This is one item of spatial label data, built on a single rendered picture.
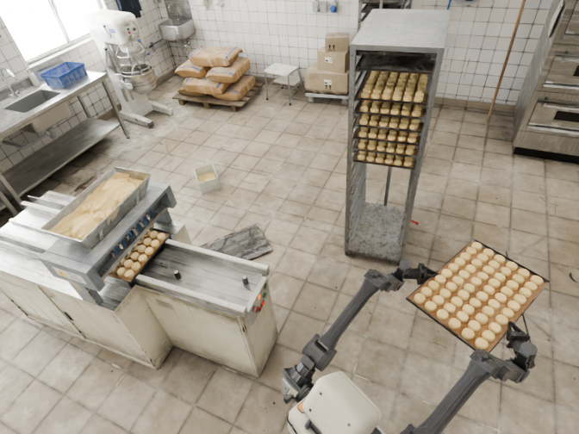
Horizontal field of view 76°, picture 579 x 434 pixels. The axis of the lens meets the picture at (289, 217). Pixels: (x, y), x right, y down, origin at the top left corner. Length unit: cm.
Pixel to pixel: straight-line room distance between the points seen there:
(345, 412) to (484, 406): 168
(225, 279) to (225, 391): 90
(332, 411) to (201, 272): 126
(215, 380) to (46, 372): 127
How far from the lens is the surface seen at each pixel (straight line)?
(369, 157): 263
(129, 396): 304
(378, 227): 340
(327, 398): 133
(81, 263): 217
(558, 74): 443
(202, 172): 439
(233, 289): 216
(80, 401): 319
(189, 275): 231
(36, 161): 539
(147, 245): 249
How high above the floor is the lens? 256
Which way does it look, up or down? 43 degrees down
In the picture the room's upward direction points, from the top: 6 degrees counter-clockwise
